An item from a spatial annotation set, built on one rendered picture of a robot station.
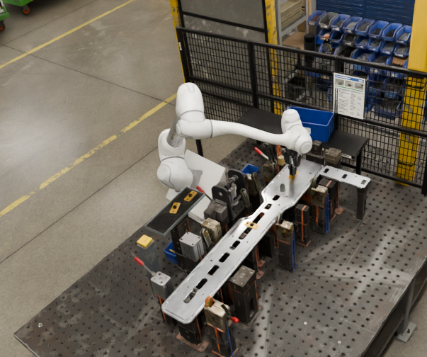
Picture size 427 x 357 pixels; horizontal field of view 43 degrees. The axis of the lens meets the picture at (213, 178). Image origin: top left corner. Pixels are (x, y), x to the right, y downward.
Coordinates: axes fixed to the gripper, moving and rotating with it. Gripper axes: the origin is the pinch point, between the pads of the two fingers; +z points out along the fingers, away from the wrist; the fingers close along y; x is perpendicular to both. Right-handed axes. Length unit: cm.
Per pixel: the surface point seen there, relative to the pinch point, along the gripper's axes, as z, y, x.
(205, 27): 13, -195, 172
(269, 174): 7.5, -15.3, -2.6
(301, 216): 12.4, 17.4, -21.9
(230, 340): 24, 23, -105
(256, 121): 4, -51, 40
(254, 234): 6, 5, -52
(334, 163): 5.8, 16.1, 23.4
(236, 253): 6, 4, -68
